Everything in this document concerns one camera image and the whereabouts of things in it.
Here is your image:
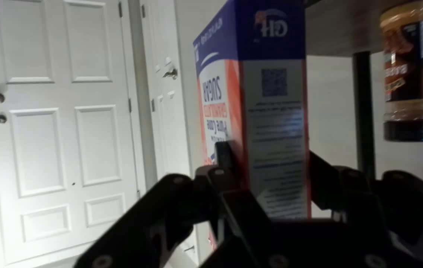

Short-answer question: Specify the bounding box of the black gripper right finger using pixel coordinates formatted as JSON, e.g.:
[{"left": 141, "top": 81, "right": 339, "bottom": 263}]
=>
[{"left": 310, "top": 151, "right": 423, "bottom": 268}]

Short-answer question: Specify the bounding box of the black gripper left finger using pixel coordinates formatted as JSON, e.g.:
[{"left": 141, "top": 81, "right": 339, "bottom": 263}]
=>
[{"left": 73, "top": 141, "right": 252, "bottom": 268}]

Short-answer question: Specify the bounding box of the orange and blue sugar box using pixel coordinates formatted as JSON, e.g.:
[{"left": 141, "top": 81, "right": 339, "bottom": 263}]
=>
[{"left": 194, "top": 0, "right": 312, "bottom": 220}]

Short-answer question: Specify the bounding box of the white closet door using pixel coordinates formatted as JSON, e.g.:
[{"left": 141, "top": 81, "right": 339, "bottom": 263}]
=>
[{"left": 141, "top": 0, "right": 194, "bottom": 177}]

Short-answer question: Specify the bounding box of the white panel door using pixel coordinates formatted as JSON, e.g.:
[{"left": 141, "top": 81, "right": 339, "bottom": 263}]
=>
[{"left": 0, "top": 0, "right": 138, "bottom": 268}]

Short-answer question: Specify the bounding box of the peanut butter jar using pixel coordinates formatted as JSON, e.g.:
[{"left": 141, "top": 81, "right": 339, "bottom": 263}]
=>
[{"left": 380, "top": 0, "right": 423, "bottom": 141}]

